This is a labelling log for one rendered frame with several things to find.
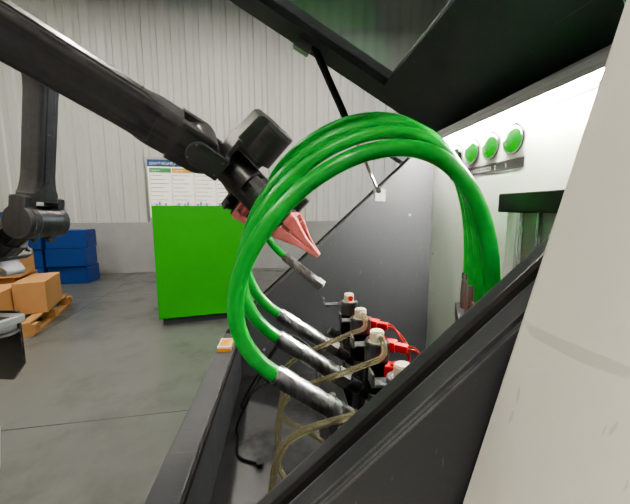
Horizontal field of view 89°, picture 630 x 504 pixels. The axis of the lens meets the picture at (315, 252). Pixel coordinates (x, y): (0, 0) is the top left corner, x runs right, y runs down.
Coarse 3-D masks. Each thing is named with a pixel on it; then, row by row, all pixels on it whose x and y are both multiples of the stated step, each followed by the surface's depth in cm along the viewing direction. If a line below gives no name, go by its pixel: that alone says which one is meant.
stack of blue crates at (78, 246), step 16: (64, 240) 535; (80, 240) 541; (48, 256) 530; (64, 256) 535; (80, 256) 539; (96, 256) 578; (48, 272) 538; (64, 272) 542; (80, 272) 545; (96, 272) 576
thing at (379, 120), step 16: (336, 128) 40; (352, 128) 40; (320, 144) 40; (448, 144) 42; (288, 160) 40; (256, 208) 40; (464, 208) 44; (256, 288) 42; (272, 304) 43; (464, 304) 46; (288, 320) 43; (304, 336) 43; (320, 336) 44; (336, 352) 44
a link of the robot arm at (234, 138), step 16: (256, 112) 46; (240, 128) 47; (256, 128) 46; (272, 128) 46; (192, 144) 42; (224, 144) 49; (240, 144) 46; (256, 144) 47; (272, 144) 47; (288, 144) 49; (192, 160) 44; (208, 160) 44; (224, 160) 45; (256, 160) 48; (272, 160) 49; (208, 176) 46
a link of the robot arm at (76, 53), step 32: (0, 0) 32; (0, 32) 32; (32, 32) 33; (32, 64) 34; (64, 64) 35; (96, 64) 36; (64, 96) 37; (96, 96) 37; (128, 96) 38; (160, 96) 43; (128, 128) 40; (160, 128) 41; (192, 128) 42
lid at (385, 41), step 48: (240, 0) 75; (288, 0) 68; (336, 0) 60; (384, 0) 54; (432, 0) 49; (480, 0) 43; (528, 0) 39; (576, 0) 36; (336, 48) 74; (384, 48) 66; (432, 48) 56; (480, 48) 50; (528, 48) 46; (576, 48) 42; (384, 96) 81; (432, 96) 69; (480, 96) 61
